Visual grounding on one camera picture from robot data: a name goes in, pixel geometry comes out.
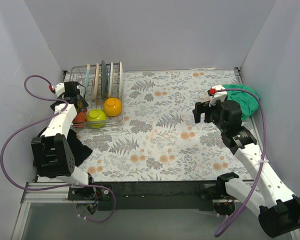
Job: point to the green cloth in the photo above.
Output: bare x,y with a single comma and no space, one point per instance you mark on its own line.
248,104

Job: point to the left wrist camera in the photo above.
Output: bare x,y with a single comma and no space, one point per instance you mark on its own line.
58,89

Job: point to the floral table mat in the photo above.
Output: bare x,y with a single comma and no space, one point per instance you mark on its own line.
158,139

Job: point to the orange mug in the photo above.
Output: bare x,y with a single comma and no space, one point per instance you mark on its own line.
80,119

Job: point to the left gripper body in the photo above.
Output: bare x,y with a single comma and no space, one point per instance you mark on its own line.
78,103

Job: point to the yellow orange bowl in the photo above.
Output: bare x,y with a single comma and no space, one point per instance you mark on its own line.
112,107

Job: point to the aluminium frame rail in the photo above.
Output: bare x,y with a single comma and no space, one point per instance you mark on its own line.
100,198

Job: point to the white black striped plate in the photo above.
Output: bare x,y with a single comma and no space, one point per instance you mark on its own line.
120,81

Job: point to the lime green bowl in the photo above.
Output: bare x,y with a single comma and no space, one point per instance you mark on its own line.
96,118

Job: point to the white teal rimmed plate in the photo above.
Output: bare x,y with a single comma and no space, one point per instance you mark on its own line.
111,79

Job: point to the metal wire dish rack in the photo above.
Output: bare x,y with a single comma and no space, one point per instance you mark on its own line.
78,74

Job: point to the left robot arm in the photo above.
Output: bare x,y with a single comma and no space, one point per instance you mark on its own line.
53,155

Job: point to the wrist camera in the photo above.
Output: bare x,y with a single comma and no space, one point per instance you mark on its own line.
216,93
58,89

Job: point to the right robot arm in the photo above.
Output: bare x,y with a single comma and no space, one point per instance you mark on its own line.
252,162

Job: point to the dark patterned plate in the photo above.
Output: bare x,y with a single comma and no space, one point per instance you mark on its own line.
104,79

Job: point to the black cloth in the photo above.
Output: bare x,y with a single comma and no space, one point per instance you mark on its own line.
80,151

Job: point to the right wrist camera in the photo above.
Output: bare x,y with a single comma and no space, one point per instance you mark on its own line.
216,93

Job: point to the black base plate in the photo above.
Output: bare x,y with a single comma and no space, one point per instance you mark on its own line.
165,195

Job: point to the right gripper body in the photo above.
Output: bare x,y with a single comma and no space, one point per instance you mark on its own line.
206,113

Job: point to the light blue beige plate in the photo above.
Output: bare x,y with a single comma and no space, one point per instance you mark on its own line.
87,78

